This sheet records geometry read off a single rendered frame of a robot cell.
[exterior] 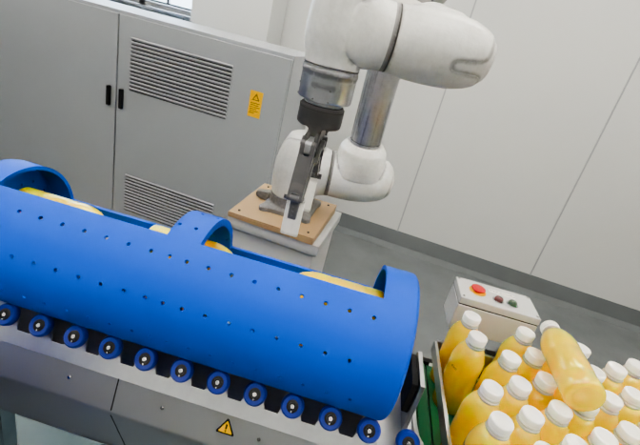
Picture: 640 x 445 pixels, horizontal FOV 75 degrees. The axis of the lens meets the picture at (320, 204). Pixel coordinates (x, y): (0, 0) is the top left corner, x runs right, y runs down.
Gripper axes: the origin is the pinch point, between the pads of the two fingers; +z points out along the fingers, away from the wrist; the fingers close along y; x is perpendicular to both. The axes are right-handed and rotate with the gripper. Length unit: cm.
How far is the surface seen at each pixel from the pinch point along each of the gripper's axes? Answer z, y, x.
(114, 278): 15.6, 13.4, -26.8
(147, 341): 26.9, 13.5, -19.9
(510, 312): 21, -24, 54
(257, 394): 34.0, 11.1, 1.7
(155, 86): 22, -164, -121
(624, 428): 20, 6, 66
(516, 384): 20, 3, 48
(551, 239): 81, -260, 172
